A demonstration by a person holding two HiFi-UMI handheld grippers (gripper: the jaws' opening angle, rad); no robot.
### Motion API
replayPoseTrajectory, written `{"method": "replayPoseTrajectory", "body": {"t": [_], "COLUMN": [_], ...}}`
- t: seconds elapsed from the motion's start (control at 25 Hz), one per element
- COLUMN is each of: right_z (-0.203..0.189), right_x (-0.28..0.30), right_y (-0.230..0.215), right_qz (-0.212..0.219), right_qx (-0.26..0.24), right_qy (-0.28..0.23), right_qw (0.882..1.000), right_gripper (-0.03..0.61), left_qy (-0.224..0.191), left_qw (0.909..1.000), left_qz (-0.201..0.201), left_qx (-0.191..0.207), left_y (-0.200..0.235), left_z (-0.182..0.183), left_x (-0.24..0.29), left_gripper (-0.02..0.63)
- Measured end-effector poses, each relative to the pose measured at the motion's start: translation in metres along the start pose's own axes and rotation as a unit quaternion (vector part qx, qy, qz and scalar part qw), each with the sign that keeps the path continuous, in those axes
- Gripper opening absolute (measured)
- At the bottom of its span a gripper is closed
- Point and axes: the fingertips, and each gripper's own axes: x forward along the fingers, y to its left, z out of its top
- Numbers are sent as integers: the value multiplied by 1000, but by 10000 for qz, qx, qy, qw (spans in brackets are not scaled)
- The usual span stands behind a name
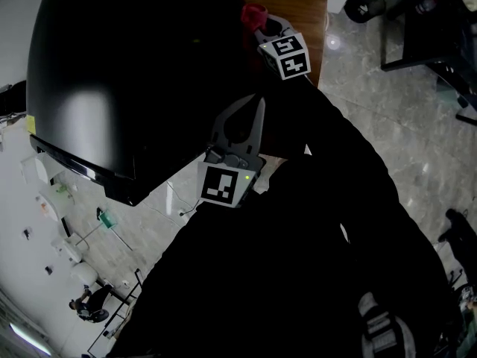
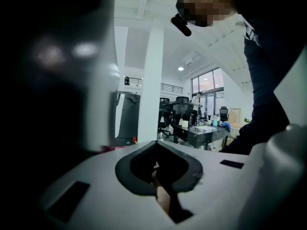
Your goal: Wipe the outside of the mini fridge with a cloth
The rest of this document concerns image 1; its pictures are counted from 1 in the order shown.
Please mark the black mini fridge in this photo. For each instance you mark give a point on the black mini fridge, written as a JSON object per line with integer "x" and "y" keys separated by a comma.
{"x": 130, "y": 50}

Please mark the person's right forearm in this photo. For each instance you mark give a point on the person's right forearm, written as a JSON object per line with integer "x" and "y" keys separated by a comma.
{"x": 335, "y": 125}

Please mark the red-labelled bottle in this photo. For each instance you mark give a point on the red-labelled bottle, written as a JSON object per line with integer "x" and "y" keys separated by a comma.
{"x": 426, "y": 5}

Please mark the person's black top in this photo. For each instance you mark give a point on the person's black top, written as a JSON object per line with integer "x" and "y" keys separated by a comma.
{"x": 279, "y": 274}

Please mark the person's left forearm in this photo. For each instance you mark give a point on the person's left forearm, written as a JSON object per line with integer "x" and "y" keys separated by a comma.
{"x": 216, "y": 237}

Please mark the black mesh bin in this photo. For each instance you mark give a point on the black mesh bin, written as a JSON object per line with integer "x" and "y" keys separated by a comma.
{"x": 365, "y": 4}

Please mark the low wooden table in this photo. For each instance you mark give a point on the low wooden table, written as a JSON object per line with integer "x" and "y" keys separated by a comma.
{"x": 298, "y": 13}

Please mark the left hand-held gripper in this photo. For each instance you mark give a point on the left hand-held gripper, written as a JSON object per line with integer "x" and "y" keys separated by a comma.
{"x": 220, "y": 185}

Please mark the pink cleaning cloth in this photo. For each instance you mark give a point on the pink cleaning cloth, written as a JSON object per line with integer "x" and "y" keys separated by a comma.
{"x": 253, "y": 15}

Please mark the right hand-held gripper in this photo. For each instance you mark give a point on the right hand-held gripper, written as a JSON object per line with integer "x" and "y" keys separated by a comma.
{"x": 288, "y": 56}

